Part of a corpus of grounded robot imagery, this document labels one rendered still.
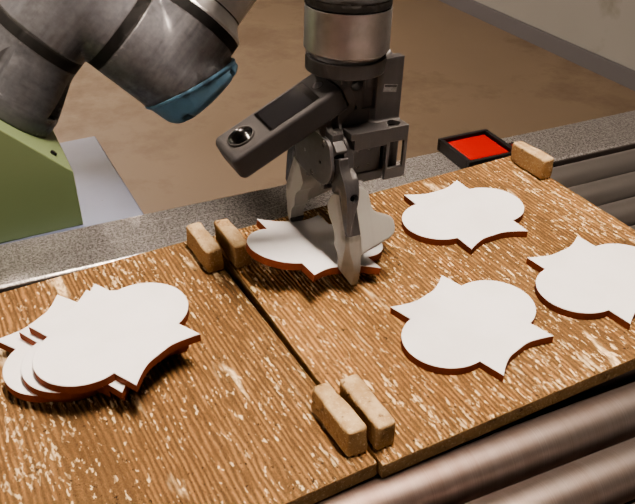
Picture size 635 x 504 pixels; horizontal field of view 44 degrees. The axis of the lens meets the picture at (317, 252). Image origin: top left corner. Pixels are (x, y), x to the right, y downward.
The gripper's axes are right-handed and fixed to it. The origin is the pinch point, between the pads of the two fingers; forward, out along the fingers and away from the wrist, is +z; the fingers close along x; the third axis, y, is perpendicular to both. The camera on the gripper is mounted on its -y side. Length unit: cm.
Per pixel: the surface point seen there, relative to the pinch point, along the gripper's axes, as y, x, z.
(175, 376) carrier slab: -18.2, -9.1, 2.2
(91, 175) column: -12.6, 41.6, 7.7
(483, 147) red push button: 31.9, 13.7, 0.2
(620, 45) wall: 260, 187, 63
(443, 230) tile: 13.9, -2.2, -0.2
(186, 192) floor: 48, 181, 90
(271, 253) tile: -5.7, -1.4, -2.1
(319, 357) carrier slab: -6.5, -12.7, 1.7
